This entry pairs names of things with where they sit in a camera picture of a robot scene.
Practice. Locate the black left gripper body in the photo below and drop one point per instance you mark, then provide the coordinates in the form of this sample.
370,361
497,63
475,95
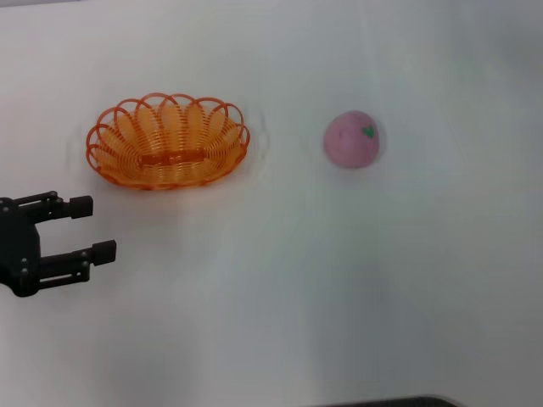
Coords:
17,250

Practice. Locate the pink peach with green leaf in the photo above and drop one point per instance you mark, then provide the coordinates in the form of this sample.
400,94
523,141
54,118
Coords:
350,144

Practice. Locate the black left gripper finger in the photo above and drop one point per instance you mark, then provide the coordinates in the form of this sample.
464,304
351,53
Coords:
81,207
105,251

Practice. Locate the dark rounded robot torso edge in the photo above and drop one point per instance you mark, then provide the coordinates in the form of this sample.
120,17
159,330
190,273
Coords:
394,402

